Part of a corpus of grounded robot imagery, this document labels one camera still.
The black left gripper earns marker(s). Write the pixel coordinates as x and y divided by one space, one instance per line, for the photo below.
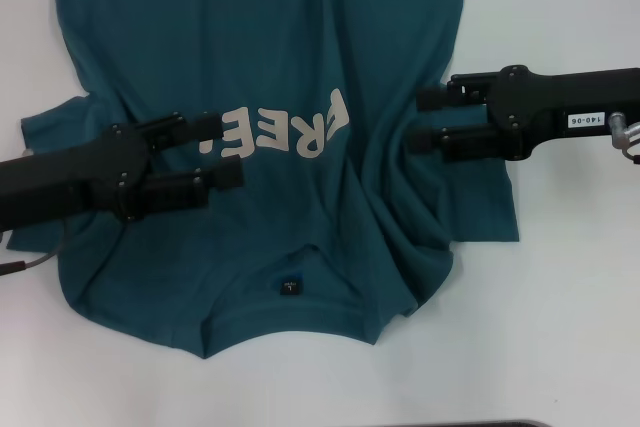
75 182

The teal t-shirt with cream print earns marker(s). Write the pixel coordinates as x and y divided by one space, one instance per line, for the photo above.
280 37

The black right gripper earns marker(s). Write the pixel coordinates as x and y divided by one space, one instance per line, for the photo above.
540 107

